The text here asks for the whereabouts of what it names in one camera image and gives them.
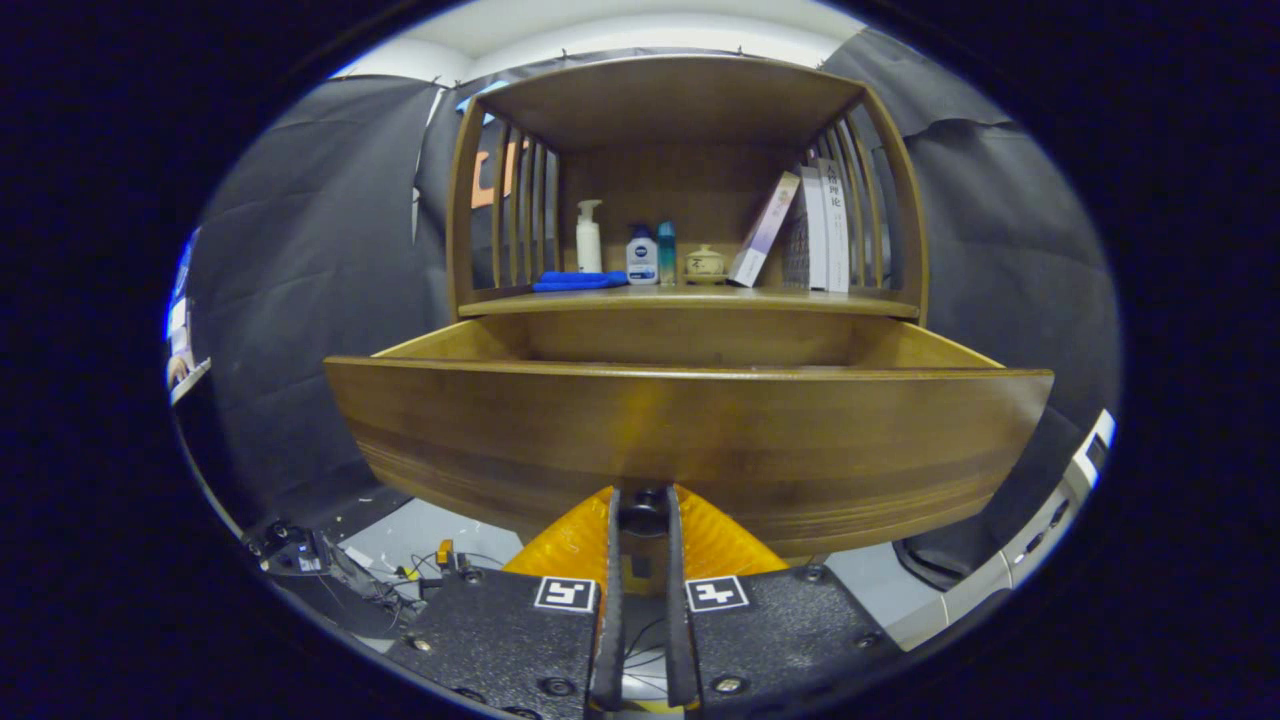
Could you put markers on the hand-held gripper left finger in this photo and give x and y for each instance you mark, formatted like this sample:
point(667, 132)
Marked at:
point(610, 620)

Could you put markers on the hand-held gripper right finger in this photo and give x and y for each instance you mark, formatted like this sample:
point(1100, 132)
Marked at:
point(678, 620)

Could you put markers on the wooden drawer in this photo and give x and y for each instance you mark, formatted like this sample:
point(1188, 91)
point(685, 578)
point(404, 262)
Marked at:
point(700, 440)

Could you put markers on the wooden countertop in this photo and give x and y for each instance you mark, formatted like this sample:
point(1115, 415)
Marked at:
point(700, 297)

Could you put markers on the wooden cabinet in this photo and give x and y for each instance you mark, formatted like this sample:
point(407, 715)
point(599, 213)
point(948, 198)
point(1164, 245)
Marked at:
point(680, 100)

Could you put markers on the small orange clip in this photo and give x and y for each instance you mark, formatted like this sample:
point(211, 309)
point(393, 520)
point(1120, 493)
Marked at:
point(445, 553)

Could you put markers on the blue cloth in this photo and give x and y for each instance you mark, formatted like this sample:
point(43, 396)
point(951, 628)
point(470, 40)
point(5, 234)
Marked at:
point(580, 281)

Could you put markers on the lidded beige tea cup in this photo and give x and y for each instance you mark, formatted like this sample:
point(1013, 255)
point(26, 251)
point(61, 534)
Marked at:
point(705, 265)

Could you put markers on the white lotion bottle blue cap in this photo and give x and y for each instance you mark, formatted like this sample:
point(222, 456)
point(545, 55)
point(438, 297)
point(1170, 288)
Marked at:
point(642, 262)

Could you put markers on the slim teal bottle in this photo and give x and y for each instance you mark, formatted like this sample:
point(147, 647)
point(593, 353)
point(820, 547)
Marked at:
point(667, 255)

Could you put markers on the white pump bottle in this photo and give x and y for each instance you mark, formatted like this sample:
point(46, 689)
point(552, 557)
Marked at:
point(589, 245)

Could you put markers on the leaning purple white book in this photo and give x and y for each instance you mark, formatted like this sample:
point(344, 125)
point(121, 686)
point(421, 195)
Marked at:
point(765, 230)

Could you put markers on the plain white book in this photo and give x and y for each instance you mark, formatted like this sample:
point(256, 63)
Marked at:
point(808, 235)

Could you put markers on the black backdrop cloth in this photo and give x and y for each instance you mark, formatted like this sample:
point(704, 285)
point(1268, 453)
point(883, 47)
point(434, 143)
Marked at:
point(300, 300)

